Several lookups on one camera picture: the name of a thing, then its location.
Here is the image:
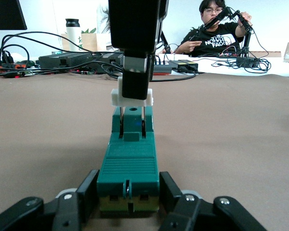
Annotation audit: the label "orange black device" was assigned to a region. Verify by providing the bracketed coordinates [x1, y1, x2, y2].
[1, 62, 29, 71]

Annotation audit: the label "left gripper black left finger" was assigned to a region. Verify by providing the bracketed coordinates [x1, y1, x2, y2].
[0, 169, 101, 231]

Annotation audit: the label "large black power box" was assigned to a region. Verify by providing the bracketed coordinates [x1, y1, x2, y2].
[38, 53, 93, 69]

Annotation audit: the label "wooden planter box with plant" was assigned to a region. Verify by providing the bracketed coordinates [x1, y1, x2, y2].
[61, 27, 111, 52]

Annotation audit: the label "black monitor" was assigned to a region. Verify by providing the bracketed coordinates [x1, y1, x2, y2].
[0, 0, 28, 31]

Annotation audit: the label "black cable tangle with plugs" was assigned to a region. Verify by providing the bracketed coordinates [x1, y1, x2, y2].
[0, 33, 123, 79]

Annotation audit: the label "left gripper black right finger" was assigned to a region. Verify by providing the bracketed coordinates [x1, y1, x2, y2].
[158, 171, 267, 231]

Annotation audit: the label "black leader arm with base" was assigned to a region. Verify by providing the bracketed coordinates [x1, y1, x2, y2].
[189, 6, 260, 69]

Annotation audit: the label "brown paper table cover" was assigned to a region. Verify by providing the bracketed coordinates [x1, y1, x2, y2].
[0, 72, 289, 231]

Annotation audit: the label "long black cable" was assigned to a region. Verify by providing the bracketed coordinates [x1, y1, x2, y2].
[105, 61, 197, 82]

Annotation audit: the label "person in white jacket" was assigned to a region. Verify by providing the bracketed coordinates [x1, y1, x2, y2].
[97, 0, 111, 48]

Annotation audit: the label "white thermos black lid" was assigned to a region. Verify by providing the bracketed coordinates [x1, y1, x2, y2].
[65, 18, 82, 52]

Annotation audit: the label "black hub red base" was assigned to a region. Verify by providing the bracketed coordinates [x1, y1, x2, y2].
[152, 64, 173, 76]

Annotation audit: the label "person in black t-shirt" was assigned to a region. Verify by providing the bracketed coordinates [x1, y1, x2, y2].
[175, 0, 253, 58]

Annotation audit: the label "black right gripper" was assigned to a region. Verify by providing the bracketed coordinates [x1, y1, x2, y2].
[108, 0, 169, 101]

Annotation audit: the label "green rail terminal block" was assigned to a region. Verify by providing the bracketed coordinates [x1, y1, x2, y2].
[96, 77, 159, 213]

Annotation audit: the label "black power adapter brick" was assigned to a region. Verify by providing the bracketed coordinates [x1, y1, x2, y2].
[180, 59, 199, 73]
[169, 59, 186, 72]

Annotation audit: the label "small circuit board red wires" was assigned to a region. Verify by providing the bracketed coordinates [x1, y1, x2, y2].
[217, 45, 238, 58]

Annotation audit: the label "brown wooden strip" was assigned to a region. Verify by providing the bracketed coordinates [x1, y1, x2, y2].
[250, 51, 282, 58]

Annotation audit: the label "black coiled cable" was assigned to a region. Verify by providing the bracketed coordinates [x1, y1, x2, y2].
[211, 56, 272, 73]

